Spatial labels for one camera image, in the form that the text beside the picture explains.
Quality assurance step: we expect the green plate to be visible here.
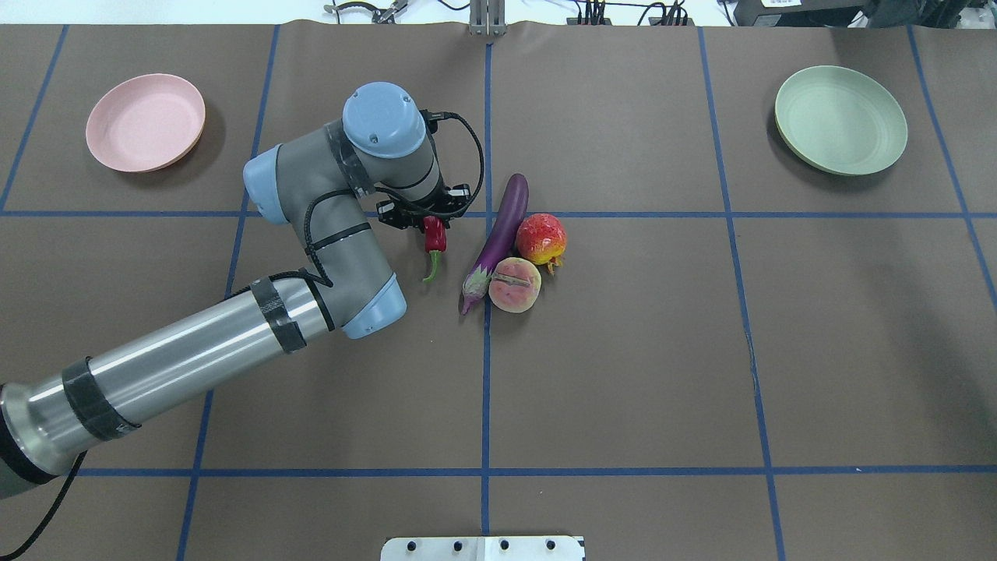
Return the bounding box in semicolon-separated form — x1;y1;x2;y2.
773;65;909;177

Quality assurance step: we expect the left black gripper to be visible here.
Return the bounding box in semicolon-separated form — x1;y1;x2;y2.
376;184;471;228

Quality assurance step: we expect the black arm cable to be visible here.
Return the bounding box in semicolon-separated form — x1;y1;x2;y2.
302;111;485;289

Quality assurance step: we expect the red pomegranate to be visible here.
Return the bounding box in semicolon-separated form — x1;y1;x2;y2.
514;213;569;276

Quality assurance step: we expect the peach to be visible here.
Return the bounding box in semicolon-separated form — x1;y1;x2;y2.
488;258;542;313

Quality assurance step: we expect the purple eggplant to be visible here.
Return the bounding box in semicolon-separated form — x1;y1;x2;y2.
460;173;530;316

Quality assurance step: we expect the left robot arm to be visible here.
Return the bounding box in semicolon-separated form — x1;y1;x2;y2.
1;82;477;499

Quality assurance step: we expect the white mounting plate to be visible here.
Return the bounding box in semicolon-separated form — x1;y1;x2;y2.
380;535;587;560

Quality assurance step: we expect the red chili pepper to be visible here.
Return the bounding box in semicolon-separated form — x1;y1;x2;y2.
421;216;446;284

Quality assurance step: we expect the aluminium frame post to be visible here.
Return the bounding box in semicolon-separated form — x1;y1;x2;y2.
469;0;508;37

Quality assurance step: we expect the pink plate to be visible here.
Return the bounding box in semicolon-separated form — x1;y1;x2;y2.
84;73;207;173

